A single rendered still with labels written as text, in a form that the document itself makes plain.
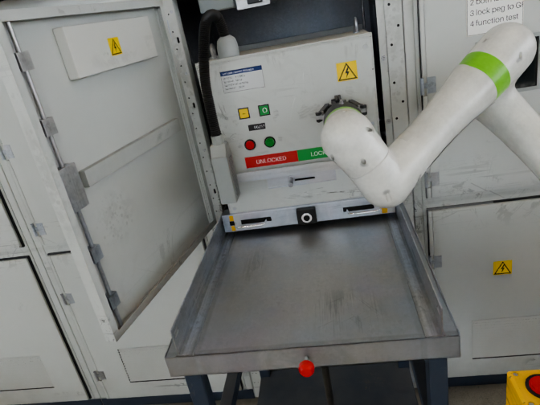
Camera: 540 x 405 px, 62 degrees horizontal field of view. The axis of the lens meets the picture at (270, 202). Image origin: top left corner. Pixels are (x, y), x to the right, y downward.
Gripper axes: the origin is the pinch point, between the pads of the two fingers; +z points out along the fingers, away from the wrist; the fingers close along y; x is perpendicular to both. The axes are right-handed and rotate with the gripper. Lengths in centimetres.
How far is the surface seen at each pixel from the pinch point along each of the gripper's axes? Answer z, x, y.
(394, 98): 15.9, -4.9, 17.5
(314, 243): -7.9, -38.3, -12.0
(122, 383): 14, -108, -105
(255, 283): -26, -38, -28
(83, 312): 15, -70, -109
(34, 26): -31, 32, -60
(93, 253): -41, -16, -59
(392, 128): 16.4, -14.2, 16.2
